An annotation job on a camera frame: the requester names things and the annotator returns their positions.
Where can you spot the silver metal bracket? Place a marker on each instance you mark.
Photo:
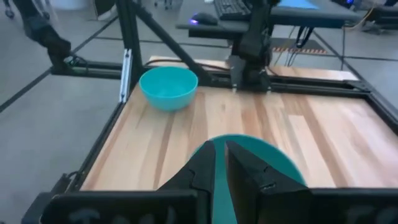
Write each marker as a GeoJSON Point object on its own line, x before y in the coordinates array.
{"type": "Point", "coordinates": [126, 74]}

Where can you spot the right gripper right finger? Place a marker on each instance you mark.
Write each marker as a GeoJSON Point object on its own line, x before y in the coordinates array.
{"type": "Point", "coordinates": [255, 193]}

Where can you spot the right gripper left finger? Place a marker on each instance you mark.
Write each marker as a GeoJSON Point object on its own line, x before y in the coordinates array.
{"type": "Point", "coordinates": [205, 174]}

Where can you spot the grey desk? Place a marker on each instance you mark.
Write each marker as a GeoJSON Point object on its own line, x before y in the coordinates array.
{"type": "Point", "coordinates": [311, 18]}

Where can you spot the person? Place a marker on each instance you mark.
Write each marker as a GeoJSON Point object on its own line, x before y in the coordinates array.
{"type": "Point", "coordinates": [46, 34]}

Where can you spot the black computer mouse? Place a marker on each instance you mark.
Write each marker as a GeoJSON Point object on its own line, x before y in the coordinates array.
{"type": "Point", "coordinates": [205, 19]}

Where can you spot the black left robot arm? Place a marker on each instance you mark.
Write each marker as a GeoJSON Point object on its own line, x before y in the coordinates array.
{"type": "Point", "coordinates": [255, 46]}

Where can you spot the light cyan bowl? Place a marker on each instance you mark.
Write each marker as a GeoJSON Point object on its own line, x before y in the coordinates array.
{"type": "Point", "coordinates": [168, 90]}

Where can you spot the dark green teal bowl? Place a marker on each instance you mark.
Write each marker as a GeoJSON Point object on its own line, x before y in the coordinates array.
{"type": "Point", "coordinates": [270, 155]}

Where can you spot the black keyboard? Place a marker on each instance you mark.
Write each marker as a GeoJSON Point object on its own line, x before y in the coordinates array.
{"type": "Point", "coordinates": [231, 9]}

